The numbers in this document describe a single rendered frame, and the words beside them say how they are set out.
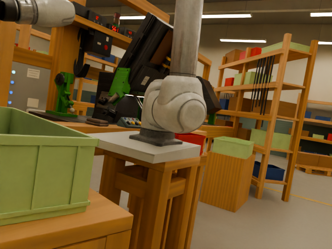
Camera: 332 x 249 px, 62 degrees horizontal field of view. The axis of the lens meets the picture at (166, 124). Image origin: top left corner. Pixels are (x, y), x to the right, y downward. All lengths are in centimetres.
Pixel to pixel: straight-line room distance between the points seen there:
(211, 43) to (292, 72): 325
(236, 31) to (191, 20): 1043
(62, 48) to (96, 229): 155
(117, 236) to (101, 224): 6
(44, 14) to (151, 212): 80
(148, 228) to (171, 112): 47
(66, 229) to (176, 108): 53
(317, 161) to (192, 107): 758
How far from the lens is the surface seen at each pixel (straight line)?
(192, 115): 96
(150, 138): 118
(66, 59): 205
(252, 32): 1131
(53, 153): 60
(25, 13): 107
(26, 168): 59
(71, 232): 62
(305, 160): 818
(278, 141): 431
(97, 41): 207
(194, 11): 105
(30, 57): 202
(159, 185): 108
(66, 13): 112
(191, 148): 124
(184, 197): 132
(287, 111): 435
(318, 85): 1060
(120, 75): 193
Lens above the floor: 105
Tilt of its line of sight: 3 degrees down
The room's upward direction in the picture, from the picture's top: 9 degrees clockwise
